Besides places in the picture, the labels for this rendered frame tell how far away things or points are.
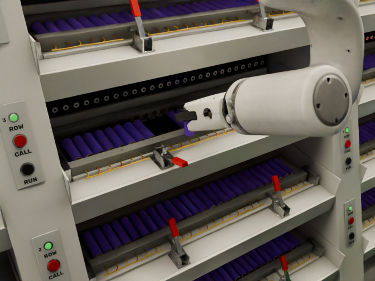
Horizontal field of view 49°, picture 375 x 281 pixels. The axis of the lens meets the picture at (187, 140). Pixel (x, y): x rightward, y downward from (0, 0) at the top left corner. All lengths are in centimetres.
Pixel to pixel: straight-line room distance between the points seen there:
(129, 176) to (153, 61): 20
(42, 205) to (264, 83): 37
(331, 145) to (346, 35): 48
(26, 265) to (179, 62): 41
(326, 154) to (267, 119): 51
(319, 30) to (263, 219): 48
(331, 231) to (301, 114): 66
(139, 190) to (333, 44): 39
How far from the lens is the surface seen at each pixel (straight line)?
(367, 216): 130
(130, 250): 81
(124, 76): 67
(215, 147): 79
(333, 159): 101
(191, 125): 65
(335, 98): 50
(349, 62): 57
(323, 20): 55
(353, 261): 118
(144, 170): 72
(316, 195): 103
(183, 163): 66
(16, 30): 62
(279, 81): 51
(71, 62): 65
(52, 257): 68
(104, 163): 72
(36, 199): 65
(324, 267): 113
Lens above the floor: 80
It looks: 16 degrees down
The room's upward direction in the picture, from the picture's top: 9 degrees counter-clockwise
